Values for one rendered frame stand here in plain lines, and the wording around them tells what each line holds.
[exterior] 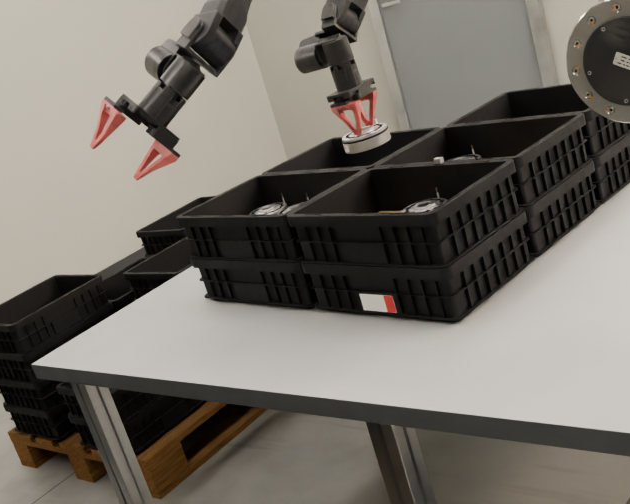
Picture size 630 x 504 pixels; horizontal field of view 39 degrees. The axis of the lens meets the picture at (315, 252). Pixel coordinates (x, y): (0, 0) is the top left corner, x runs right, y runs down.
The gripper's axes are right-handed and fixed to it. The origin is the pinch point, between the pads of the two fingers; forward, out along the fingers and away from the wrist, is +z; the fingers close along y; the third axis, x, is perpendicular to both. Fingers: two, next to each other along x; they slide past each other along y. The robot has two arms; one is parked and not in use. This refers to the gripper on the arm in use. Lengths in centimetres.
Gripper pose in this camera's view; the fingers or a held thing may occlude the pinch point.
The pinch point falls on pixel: (363, 127)
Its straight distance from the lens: 197.0
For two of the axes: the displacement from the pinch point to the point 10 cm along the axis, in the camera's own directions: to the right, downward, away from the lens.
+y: -5.6, 4.3, -7.1
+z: 3.3, 9.0, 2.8
